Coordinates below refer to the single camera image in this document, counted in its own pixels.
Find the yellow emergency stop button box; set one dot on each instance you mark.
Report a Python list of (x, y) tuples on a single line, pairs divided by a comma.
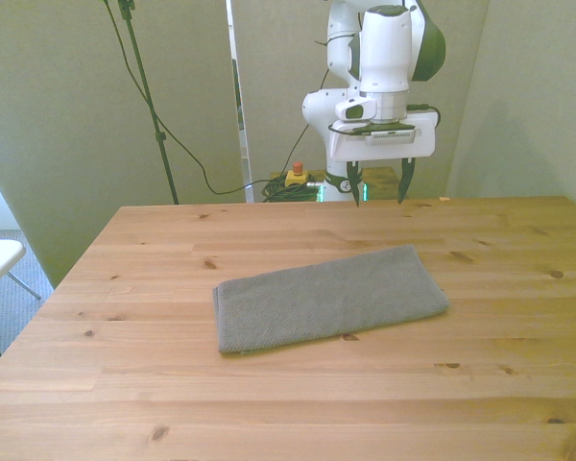
[(297, 177)]

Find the white upright panel strip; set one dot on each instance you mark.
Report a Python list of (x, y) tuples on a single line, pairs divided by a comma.
[(240, 120)]

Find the black tripod stand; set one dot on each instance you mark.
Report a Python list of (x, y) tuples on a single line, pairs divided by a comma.
[(146, 96)]

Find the grey textured towel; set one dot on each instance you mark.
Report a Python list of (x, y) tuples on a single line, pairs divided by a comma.
[(326, 300)]

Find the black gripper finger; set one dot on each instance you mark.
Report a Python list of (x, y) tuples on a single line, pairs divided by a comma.
[(353, 182), (405, 180)]

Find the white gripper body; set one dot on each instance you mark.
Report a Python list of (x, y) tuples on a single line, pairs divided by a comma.
[(422, 137)]

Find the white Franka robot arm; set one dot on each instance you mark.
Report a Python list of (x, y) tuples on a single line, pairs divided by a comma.
[(384, 48)]

